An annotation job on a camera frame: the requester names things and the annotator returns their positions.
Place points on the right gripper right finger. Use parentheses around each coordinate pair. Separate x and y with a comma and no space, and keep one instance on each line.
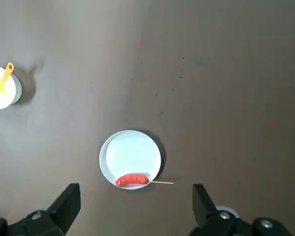
(223,223)

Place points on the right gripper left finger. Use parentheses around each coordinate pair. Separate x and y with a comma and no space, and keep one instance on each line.
(39,221)

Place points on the yellow oil brush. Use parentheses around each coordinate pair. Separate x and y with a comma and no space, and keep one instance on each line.
(5,78)

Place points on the small white bowl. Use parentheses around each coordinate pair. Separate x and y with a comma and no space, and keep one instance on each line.
(0,98)

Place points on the red sausage on stick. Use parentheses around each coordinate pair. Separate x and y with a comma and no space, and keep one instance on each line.
(131,179)

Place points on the white round plate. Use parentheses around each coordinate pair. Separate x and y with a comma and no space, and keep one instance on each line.
(130,155)

